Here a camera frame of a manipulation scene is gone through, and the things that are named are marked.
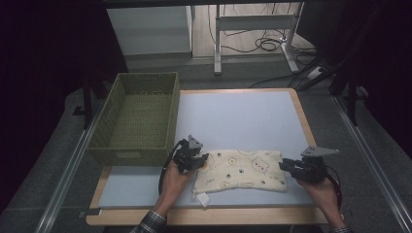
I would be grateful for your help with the black metal stand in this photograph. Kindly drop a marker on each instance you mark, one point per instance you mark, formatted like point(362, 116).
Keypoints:
point(351, 97)
point(87, 103)

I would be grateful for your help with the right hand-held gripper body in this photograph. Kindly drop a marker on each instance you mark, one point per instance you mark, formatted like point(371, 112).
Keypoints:
point(312, 168)

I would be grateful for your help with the white cabinet panel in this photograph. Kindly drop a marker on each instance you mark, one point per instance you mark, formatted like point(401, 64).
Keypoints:
point(149, 30)

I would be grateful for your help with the person's left hand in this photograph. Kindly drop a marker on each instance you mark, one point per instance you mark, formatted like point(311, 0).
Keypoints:
point(173, 184)

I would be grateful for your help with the green woven basket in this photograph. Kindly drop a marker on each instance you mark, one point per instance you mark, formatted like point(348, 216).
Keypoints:
point(142, 126)

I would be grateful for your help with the white power strip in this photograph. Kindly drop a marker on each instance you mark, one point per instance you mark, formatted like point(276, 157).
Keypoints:
point(315, 73)

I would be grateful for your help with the person's right hand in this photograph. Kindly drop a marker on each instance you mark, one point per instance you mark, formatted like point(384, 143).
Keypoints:
point(320, 195)

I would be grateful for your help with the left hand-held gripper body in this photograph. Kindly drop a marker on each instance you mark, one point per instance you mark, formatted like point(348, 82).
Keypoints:
point(186, 152)

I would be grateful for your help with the cream bear print baby garment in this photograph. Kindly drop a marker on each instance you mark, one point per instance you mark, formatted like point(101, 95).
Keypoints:
point(241, 171)

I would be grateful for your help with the white metal desk frame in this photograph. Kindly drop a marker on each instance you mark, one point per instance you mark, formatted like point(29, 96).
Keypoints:
point(256, 22)

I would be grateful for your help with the metal floor rail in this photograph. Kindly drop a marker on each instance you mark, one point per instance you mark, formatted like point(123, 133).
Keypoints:
point(372, 165)
point(64, 181)

